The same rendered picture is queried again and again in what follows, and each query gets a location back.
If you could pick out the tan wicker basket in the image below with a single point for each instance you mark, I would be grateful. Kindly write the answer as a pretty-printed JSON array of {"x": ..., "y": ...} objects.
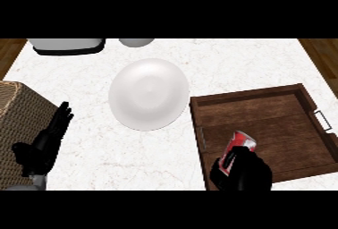
[{"x": 22, "y": 134}]

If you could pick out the white appliance with black base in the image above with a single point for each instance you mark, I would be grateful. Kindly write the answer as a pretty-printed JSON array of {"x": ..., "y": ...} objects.
[{"x": 68, "y": 45}]

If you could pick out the white round object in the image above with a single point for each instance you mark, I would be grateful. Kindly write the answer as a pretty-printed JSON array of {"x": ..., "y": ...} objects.
[{"x": 136, "y": 42}]

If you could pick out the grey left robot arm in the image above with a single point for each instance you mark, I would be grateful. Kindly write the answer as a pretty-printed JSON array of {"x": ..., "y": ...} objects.
[{"x": 31, "y": 183}]

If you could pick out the white oval plate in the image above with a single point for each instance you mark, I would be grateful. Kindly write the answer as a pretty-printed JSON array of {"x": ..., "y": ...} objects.
[{"x": 148, "y": 94}]

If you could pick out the red and white can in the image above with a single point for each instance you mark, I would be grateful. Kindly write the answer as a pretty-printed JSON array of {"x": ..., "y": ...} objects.
[{"x": 239, "y": 146}]

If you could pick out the brown wooden tray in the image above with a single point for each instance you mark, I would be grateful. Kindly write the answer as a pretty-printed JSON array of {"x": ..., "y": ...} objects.
[{"x": 269, "y": 134}]

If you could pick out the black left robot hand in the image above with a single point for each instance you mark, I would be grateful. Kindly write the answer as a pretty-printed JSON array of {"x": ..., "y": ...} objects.
[{"x": 43, "y": 143}]

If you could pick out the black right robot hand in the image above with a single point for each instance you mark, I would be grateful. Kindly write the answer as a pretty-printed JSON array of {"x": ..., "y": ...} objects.
[{"x": 247, "y": 173}]

